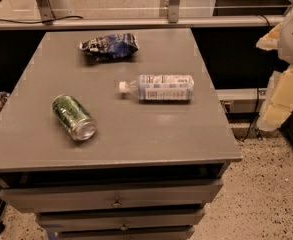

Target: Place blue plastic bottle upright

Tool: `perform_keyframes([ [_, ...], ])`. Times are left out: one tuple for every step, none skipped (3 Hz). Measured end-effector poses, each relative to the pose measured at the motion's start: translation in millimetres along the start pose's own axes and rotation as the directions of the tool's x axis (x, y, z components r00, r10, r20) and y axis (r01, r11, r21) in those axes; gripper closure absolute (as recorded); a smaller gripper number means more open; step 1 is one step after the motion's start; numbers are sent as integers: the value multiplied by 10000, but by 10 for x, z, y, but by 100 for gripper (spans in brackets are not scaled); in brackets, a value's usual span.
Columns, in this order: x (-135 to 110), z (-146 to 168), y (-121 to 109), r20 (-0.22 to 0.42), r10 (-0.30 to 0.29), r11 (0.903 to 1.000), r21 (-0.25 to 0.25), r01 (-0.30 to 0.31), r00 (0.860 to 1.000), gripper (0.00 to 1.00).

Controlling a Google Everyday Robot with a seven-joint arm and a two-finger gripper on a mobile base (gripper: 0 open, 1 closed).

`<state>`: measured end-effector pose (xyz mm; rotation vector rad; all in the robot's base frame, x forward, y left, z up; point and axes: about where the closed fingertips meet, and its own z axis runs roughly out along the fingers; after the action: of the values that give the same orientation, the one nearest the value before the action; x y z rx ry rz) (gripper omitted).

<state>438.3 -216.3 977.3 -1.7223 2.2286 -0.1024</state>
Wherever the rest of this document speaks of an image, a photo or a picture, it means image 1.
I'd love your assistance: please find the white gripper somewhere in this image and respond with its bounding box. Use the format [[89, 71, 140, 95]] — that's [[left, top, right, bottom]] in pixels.
[[256, 7, 293, 131]]

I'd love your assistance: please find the blue label plastic bottle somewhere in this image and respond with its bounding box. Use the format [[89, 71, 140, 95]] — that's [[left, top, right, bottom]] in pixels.
[[118, 75, 194, 101]]

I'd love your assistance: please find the blue chip bag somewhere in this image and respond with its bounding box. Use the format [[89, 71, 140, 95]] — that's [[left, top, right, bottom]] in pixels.
[[79, 33, 139, 62]]

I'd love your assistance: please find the grey drawer cabinet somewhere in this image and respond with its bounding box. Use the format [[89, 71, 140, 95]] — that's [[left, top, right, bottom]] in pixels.
[[0, 28, 243, 240]]

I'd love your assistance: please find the bottom grey drawer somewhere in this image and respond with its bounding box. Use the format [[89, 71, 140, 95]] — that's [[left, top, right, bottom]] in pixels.
[[58, 226, 194, 240]]

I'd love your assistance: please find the grey drawer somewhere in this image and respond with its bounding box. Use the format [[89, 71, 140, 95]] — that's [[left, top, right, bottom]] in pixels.
[[58, 226, 194, 240], [0, 179, 223, 213], [36, 207, 204, 232]]

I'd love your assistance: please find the green soda can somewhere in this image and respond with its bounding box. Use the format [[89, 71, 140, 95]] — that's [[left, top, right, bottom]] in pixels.
[[52, 94, 96, 141]]

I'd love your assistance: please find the middle grey drawer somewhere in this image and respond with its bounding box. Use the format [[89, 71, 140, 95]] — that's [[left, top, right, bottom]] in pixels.
[[36, 207, 204, 232]]

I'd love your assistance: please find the top grey drawer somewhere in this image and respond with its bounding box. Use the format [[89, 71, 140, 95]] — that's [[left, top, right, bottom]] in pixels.
[[0, 179, 223, 213]]

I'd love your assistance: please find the black cable on rail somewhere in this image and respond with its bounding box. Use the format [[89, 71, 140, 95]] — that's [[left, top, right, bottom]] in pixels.
[[0, 15, 84, 25]]

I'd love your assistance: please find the grey metal rail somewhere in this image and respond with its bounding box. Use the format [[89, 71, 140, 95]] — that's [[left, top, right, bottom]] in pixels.
[[0, 15, 284, 31]]

